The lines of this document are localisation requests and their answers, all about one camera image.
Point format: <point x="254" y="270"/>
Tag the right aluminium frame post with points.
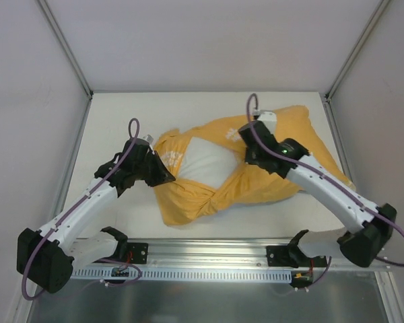
<point x="358" y="46"/>

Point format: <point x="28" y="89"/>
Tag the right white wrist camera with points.
<point x="267" y="117"/>

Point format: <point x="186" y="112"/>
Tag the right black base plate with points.
<point x="285" y="256"/>

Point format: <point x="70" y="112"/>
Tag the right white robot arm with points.
<point x="366" y="226"/>

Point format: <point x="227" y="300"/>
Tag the yellow Mickey Mouse pillowcase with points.
<point x="183" y="201"/>

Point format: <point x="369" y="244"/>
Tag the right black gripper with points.
<point x="253" y="156"/>

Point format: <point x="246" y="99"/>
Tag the white slotted cable duct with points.
<point x="185" y="274"/>

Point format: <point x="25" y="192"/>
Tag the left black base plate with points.
<point x="132" y="252"/>

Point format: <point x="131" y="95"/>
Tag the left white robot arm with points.
<point x="49" y="255"/>

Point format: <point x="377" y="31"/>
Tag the left aluminium frame post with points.
<point x="64" y="44"/>

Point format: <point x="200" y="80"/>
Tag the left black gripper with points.
<point x="153" y="167"/>

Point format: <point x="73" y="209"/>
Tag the aluminium frame post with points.
<point x="358" y="46"/>
<point x="64" y="44"/>

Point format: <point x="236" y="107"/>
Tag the aluminium mounting rail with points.
<point x="209" y="253"/>

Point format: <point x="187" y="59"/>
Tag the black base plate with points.
<point x="132" y="252"/>
<point x="285" y="256"/>

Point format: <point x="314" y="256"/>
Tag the white pillow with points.
<point x="206" y="163"/>

